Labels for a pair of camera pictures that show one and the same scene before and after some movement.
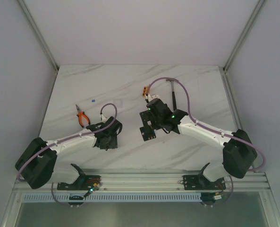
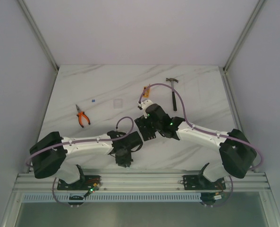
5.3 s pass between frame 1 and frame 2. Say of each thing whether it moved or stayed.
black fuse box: stayed
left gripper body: moved
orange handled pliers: stayed
